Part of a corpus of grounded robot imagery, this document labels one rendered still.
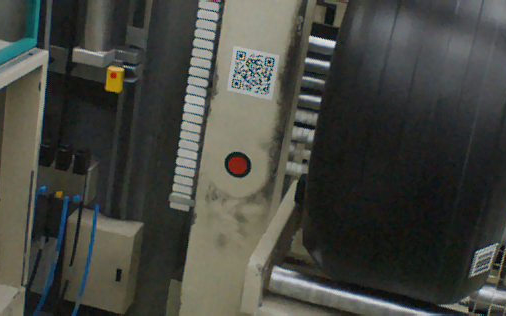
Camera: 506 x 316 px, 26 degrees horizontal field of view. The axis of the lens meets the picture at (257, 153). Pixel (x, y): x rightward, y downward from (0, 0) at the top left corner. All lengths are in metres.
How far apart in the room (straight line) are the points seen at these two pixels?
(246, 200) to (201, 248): 0.12
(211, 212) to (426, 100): 0.49
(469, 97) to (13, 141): 0.64
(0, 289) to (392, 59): 0.67
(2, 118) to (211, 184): 0.42
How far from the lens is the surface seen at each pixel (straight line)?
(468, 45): 1.54
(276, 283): 1.77
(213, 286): 1.88
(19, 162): 1.59
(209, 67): 1.76
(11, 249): 1.64
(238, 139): 1.77
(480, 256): 1.61
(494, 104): 1.52
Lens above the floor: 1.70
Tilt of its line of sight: 20 degrees down
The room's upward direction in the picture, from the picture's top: 10 degrees clockwise
